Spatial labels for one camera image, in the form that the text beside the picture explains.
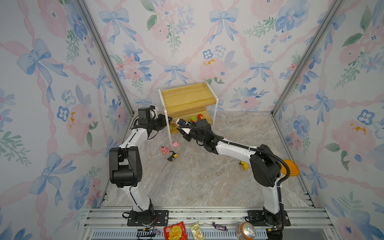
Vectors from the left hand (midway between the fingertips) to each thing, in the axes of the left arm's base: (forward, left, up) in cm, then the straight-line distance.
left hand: (172, 117), depth 91 cm
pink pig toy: (-8, -1, -18) cm, 19 cm away
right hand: (-7, -5, +2) cm, 9 cm away
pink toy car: (-15, -10, +12) cm, 22 cm away
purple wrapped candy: (-54, -26, -19) cm, 63 cm away
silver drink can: (-56, -35, -8) cm, 67 cm away
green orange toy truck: (+1, -13, -1) cm, 13 cm away
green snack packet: (-56, -15, -17) cm, 60 cm away
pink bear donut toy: (-13, +5, -16) cm, 22 cm away
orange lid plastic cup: (-29, -67, -9) cm, 74 cm away
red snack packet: (-56, -5, -18) cm, 59 cm away
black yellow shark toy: (-18, 0, -16) cm, 25 cm away
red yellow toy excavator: (+3, -17, -2) cm, 18 cm away
